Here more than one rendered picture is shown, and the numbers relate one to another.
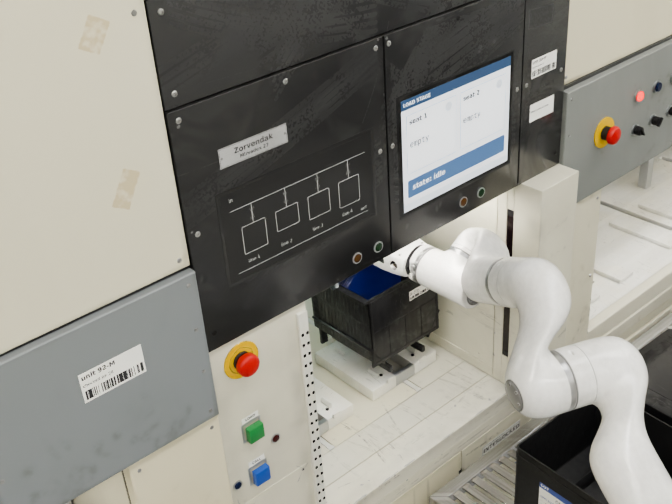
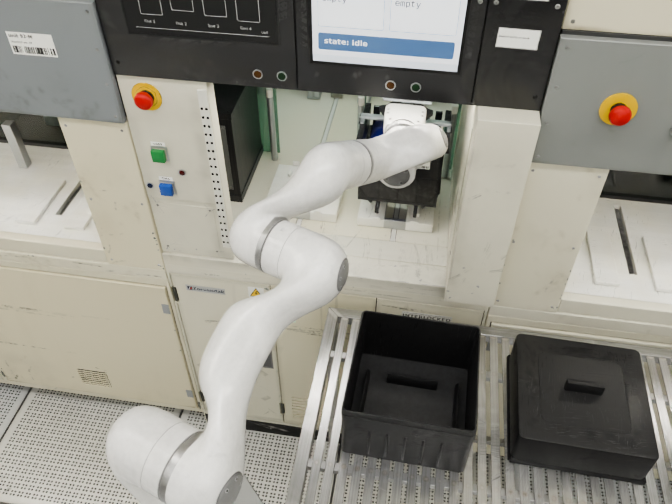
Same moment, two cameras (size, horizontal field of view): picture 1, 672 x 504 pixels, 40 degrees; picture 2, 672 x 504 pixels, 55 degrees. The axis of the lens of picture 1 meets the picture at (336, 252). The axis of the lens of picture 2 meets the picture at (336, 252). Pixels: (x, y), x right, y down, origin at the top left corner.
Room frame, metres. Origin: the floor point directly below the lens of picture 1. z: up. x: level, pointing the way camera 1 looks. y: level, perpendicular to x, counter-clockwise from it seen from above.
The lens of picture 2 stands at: (0.67, -1.02, 2.08)
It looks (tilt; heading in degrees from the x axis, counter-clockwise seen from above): 44 degrees down; 48
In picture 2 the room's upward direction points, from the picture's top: straight up
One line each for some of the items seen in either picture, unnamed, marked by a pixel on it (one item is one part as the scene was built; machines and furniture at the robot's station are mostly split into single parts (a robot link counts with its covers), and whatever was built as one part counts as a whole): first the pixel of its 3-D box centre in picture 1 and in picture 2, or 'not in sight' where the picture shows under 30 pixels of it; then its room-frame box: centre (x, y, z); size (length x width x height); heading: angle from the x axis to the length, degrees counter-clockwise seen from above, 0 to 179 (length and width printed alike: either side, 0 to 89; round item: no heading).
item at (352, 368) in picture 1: (375, 354); (398, 200); (1.75, -0.08, 0.89); 0.22 x 0.21 x 0.04; 39
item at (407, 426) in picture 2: (609, 478); (411, 388); (1.34, -0.52, 0.85); 0.28 x 0.28 x 0.17; 37
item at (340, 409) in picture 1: (288, 408); (306, 190); (1.58, 0.13, 0.89); 0.22 x 0.21 x 0.04; 39
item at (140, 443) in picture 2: not in sight; (167, 470); (0.80, -0.45, 1.07); 0.19 x 0.12 x 0.24; 108
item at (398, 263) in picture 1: (403, 254); (404, 123); (1.67, -0.15, 1.22); 0.11 x 0.10 x 0.07; 39
